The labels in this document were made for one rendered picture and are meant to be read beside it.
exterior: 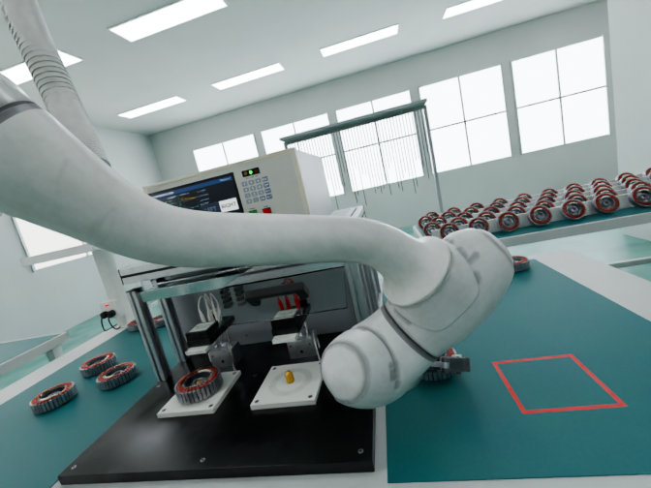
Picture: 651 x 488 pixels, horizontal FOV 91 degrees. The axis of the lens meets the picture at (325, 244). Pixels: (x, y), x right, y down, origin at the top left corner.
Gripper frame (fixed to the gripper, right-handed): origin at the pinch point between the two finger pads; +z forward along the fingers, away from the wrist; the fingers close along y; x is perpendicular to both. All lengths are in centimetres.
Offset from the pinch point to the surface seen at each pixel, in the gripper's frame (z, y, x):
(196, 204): -30, -53, 35
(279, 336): -14.6, -32.8, 2.5
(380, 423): -13.8, -6.3, -11.9
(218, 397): -20, -45, -12
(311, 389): -13.8, -22.7, -8.3
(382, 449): -18.6, -3.8, -14.7
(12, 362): -19, -193, -20
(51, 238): 92, -592, 114
